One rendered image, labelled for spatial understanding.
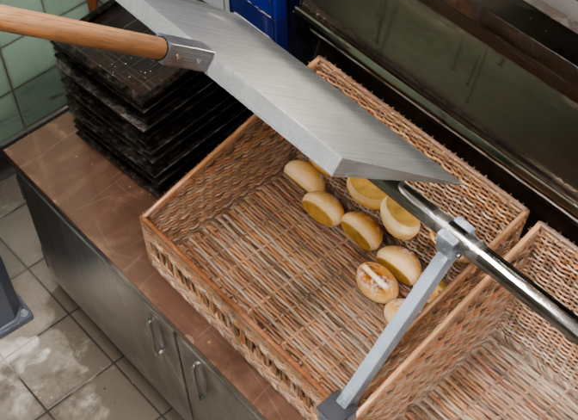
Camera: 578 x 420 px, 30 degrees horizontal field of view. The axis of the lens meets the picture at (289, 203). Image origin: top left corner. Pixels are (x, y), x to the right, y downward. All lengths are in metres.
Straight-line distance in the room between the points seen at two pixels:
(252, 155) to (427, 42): 0.46
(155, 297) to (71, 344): 0.71
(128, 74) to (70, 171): 0.34
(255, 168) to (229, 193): 0.08
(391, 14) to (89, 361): 1.26
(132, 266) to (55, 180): 0.30
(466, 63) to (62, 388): 1.37
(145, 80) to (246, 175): 0.29
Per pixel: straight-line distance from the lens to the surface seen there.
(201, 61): 1.49
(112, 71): 2.14
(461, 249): 1.46
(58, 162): 2.41
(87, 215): 2.29
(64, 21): 1.32
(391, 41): 1.99
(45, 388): 2.76
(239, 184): 2.21
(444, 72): 1.93
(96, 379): 2.74
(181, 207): 2.14
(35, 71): 3.09
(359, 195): 2.04
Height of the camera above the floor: 2.32
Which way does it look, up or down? 50 degrees down
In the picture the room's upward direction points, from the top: 3 degrees counter-clockwise
